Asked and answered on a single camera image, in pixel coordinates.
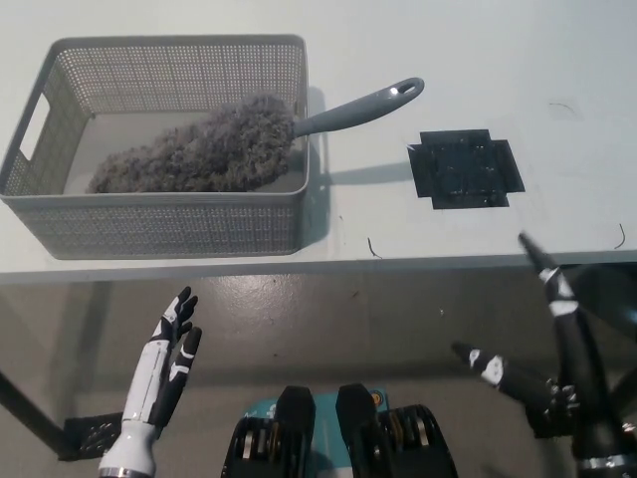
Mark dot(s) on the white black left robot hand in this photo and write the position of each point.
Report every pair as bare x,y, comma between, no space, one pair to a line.
149,378

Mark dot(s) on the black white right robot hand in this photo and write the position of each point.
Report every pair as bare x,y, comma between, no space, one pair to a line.
587,378

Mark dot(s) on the grey fluffy duster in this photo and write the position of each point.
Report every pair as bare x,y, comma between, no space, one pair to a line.
199,149

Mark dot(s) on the black teal robot body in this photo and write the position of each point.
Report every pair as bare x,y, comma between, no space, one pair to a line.
358,438

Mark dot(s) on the black tape patch on desk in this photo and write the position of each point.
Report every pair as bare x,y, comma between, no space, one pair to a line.
465,171

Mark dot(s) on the black table leg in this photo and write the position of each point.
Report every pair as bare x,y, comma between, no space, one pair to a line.
35,406

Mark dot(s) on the grey perforated plastic basket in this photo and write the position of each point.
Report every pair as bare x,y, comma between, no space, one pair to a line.
149,224

